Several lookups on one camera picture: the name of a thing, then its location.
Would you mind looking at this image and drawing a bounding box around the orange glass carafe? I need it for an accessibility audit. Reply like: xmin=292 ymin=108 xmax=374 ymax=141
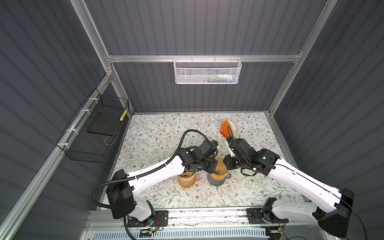
xmin=178 ymin=172 xmax=201 ymax=188

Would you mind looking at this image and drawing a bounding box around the grey glass carafe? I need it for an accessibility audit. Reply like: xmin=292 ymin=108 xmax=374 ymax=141
xmin=207 ymin=173 xmax=232 ymax=186

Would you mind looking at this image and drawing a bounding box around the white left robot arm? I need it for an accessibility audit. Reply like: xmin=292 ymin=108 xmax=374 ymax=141
xmin=106 ymin=140 xmax=219 ymax=222

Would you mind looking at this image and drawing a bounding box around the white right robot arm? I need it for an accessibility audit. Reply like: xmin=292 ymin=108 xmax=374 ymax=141
xmin=224 ymin=137 xmax=355 ymax=238

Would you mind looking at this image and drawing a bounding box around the orange coffee filter box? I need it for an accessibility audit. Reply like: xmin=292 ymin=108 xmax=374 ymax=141
xmin=220 ymin=120 xmax=237 ymax=139

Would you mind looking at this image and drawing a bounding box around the yellow marker pen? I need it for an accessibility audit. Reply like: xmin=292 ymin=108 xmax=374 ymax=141
xmin=120 ymin=109 xmax=129 ymax=122

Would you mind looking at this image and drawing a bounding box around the black flat pad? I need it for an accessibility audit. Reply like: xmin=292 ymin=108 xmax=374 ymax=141
xmin=87 ymin=113 xmax=123 ymax=137

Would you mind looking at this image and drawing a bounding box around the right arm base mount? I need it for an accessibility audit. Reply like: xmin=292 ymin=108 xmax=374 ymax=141
xmin=246 ymin=208 xmax=289 ymax=224

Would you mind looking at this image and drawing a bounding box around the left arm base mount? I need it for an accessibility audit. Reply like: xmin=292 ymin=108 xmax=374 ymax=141
xmin=128 ymin=210 xmax=169 ymax=228

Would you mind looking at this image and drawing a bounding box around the white wire basket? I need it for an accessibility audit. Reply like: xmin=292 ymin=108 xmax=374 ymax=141
xmin=173 ymin=57 xmax=242 ymax=85

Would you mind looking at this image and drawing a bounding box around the black wire basket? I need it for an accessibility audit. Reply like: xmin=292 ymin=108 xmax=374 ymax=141
xmin=57 ymin=90 xmax=130 ymax=164

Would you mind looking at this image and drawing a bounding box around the black corrugated cable conduit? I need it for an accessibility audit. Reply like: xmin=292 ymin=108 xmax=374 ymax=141
xmin=88 ymin=128 xmax=211 ymax=240

